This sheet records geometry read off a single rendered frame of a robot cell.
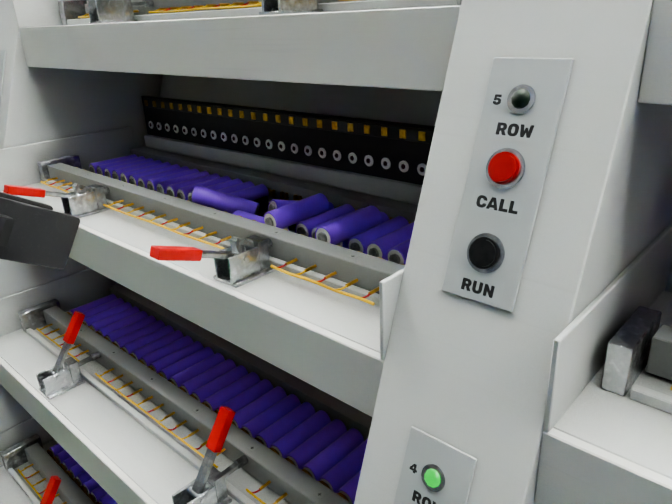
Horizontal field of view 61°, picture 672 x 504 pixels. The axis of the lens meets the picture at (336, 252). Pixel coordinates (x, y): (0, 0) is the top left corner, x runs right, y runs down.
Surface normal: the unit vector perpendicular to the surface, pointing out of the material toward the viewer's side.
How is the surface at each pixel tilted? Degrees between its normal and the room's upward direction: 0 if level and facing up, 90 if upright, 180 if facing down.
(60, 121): 90
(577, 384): 90
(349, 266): 110
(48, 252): 90
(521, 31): 90
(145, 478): 20
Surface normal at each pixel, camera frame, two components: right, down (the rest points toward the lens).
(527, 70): -0.65, -0.03
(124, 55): -0.67, 0.31
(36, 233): 0.74, 0.23
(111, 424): -0.04, -0.92
